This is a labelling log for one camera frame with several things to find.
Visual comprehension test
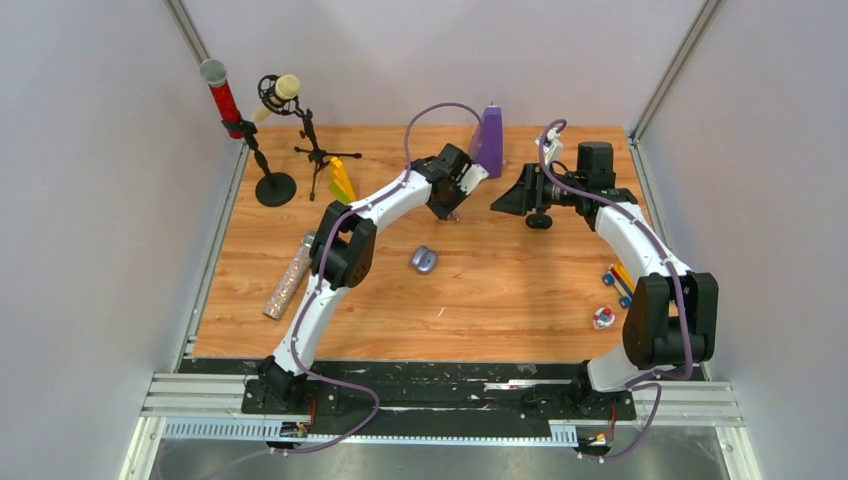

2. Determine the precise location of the lavender oval charging case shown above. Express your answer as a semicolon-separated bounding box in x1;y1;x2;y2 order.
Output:
410;245;438;275

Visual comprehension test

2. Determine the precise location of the colourful toy truck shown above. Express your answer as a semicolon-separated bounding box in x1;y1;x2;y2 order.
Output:
601;263;635;309

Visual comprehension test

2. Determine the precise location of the red microphone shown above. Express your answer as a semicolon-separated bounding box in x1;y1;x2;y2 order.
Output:
199;58;243;139

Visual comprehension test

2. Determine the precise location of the silver glitter microphone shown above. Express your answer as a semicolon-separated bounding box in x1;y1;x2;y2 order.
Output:
262;231;316;321

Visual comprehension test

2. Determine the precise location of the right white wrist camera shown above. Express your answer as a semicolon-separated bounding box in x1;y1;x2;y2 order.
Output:
535;129;563;165

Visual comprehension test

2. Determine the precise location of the beige condenser microphone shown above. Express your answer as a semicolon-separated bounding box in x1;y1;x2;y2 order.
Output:
251;74;301;123

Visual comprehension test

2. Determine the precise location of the slotted cable duct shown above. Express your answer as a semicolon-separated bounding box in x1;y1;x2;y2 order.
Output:
161;418;579;447

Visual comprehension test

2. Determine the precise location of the small red white toy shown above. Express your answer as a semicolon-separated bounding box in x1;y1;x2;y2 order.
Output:
592;307;616;330

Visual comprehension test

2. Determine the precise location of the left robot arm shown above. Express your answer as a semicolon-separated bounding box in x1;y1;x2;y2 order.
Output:
257;143;488;413

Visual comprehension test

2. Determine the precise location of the yellow green toy block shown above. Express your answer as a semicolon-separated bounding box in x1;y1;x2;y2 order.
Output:
328;157;357;204

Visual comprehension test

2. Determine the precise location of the purple metronome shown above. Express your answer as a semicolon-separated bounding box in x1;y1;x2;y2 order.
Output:
468;104;505;179

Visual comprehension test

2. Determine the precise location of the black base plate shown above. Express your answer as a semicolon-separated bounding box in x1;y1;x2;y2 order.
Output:
178;358;704;440

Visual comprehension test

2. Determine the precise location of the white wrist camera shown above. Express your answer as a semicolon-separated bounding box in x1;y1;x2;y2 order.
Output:
535;129;563;165
458;163;489;196

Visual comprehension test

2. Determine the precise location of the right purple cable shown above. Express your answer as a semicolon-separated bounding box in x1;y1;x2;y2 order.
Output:
537;119;695;462

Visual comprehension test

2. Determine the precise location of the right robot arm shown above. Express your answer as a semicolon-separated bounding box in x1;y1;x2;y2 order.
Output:
490;141;719;418

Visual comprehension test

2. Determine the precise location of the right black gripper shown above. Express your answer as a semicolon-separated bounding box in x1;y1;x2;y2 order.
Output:
491;163;585;217

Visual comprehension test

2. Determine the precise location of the black round-base mic stand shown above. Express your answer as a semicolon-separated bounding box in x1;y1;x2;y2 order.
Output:
221;119;297;207

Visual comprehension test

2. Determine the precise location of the black earbud charging case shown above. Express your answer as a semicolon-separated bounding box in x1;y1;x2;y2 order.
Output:
525;214;553;230

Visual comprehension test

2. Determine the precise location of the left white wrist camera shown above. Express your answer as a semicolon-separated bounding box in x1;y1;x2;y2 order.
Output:
458;163;489;196

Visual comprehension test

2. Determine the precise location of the aluminium frame rail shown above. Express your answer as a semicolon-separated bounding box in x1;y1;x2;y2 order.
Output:
141;373;256;418

